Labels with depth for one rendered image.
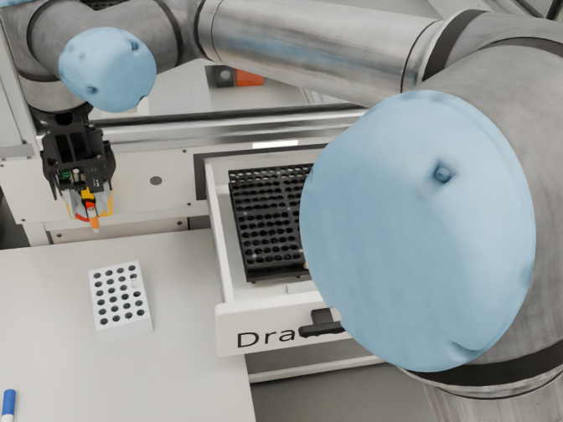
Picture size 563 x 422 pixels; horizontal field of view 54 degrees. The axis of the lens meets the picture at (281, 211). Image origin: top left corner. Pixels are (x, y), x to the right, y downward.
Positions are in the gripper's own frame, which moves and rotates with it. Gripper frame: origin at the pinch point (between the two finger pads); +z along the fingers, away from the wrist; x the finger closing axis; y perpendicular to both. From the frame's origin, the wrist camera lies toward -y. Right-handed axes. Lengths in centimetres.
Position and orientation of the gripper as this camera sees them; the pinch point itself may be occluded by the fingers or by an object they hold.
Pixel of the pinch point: (90, 205)
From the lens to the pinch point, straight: 84.7
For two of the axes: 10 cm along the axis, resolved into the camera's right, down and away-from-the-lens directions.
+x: 9.4, -2.0, 2.8
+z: -0.6, 7.0, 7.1
